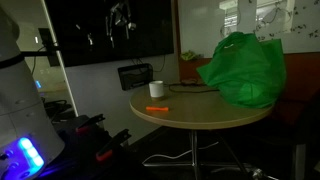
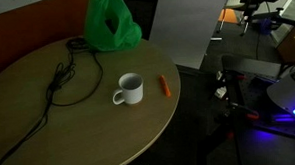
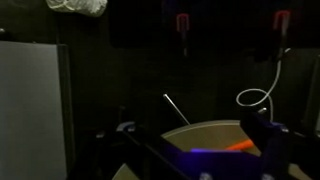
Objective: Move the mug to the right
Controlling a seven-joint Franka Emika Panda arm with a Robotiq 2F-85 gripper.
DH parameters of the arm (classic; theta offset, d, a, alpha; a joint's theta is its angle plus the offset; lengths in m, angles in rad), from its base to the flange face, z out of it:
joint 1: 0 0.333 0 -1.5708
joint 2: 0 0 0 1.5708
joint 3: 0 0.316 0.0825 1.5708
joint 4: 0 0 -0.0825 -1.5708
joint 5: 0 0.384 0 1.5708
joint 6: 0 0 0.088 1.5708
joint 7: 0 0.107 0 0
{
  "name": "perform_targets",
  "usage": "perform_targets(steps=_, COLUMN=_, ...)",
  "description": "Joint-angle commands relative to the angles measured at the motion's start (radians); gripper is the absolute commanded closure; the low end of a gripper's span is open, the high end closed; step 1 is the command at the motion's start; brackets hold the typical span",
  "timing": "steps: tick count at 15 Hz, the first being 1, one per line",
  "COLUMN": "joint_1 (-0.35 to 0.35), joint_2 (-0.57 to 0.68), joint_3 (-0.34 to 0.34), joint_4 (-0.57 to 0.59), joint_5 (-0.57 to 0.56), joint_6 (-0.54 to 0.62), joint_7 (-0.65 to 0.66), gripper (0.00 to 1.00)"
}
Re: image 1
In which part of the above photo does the red upholstered bench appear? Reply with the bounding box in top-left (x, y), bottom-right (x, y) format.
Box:
top-left (178, 52), bottom-right (320, 128)

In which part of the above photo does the black clamp with orange handle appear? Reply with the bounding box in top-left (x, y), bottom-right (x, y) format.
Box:
top-left (75, 113), bottom-right (107, 135)
top-left (95, 128), bottom-right (132, 163)

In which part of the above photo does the black box on wall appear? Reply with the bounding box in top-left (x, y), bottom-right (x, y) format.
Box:
top-left (117, 62), bottom-right (154, 92)

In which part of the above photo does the orange marker pen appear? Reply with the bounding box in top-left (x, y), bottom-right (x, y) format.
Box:
top-left (145, 105), bottom-right (170, 112)

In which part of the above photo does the white ceramic mug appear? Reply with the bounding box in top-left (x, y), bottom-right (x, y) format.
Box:
top-left (148, 80), bottom-right (165, 101)

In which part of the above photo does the black cable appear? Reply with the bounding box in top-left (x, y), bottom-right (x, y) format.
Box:
top-left (167, 82), bottom-right (220, 94)

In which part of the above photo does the large black wall screen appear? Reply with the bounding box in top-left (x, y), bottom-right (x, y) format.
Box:
top-left (44, 0), bottom-right (175, 68)

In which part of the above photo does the white floor cable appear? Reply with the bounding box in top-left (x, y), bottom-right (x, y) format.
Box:
top-left (142, 140), bottom-right (220, 167)

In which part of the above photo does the metal table leg frame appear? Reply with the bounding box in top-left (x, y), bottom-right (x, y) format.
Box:
top-left (143, 129), bottom-right (254, 180)

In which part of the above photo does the small green crumpled object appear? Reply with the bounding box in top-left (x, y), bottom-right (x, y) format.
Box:
top-left (180, 50), bottom-right (202, 62)

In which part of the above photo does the black camera on stand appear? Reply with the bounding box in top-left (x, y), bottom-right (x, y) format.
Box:
top-left (20, 27), bottom-right (62, 68)

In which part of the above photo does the whiteboard with writing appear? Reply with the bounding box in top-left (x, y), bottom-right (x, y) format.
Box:
top-left (177, 0), bottom-right (320, 58)

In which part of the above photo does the green plastic bag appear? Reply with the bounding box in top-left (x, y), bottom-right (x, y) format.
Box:
top-left (196, 31), bottom-right (288, 110)

